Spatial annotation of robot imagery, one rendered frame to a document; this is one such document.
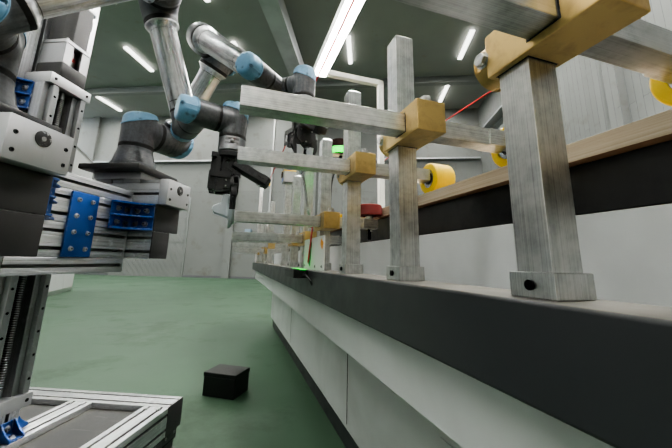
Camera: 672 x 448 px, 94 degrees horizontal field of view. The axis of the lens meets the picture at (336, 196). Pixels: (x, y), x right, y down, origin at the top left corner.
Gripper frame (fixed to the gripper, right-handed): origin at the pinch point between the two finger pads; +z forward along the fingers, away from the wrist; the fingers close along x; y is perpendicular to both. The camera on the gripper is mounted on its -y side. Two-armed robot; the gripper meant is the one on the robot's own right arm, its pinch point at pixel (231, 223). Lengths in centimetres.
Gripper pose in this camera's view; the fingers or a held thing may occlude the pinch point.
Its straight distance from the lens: 93.0
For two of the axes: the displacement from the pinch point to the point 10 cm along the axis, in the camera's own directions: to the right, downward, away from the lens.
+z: -0.3, 9.8, -2.1
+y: -9.5, -0.9, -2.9
